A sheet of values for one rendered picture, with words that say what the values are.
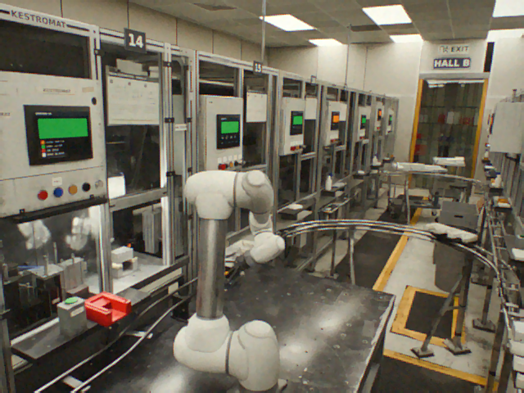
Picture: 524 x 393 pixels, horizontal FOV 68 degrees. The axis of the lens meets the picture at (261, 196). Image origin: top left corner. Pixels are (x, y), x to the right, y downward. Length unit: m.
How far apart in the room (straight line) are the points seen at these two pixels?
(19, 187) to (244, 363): 0.98
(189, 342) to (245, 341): 0.21
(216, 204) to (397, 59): 8.61
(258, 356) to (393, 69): 8.75
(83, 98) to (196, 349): 1.02
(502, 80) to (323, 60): 3.88
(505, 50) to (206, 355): 8.90
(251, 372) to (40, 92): 1.22
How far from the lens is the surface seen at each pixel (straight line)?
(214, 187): 1.40
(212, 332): 1.51
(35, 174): 1.55
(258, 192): 1.37
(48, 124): 1.54
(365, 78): 9.87
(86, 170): 1.67
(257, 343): 1.48
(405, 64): 9.73
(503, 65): 9.63
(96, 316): 1.69
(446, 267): 4.32
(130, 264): 2.12
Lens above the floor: 1.74
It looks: 13 degrees down
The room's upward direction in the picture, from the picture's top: 2 degrees clockwise
